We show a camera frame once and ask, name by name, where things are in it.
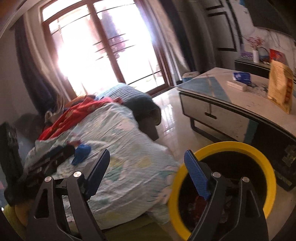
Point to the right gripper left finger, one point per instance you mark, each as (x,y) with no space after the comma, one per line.
(47,219)

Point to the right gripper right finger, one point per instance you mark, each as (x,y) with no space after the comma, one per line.
(234,211)

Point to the yellow rim trash bin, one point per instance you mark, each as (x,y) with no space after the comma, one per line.
(185,204)

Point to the left hand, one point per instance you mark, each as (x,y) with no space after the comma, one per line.
(17,216)

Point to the blue crumpled wrapper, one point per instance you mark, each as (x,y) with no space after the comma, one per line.
(80,154)

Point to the light green cartoon bedsheet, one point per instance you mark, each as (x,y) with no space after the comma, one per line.
(140,173)

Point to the red floral blanket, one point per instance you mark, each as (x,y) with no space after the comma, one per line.
(74,115)

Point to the grey beige curtain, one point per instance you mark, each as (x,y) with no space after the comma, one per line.
(43,91)

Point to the coffee table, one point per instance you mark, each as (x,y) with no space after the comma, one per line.
(220,112)

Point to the white power strip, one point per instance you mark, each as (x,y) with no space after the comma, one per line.
(237,85)

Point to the blue quilted sofa cover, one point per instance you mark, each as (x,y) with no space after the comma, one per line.
(146,112)

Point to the yellow paper food bag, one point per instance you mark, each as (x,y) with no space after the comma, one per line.
(280,86)

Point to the blue tissue pack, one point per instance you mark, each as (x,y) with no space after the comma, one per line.
(242,77)

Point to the tv cabinet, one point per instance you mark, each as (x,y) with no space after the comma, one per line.
(259,69)

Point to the white vase red flowers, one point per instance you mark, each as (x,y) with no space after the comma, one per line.
(255,43)

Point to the black television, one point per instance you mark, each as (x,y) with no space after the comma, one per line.
(264,15)

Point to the window with brown frame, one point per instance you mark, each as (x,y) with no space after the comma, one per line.
(95,45)

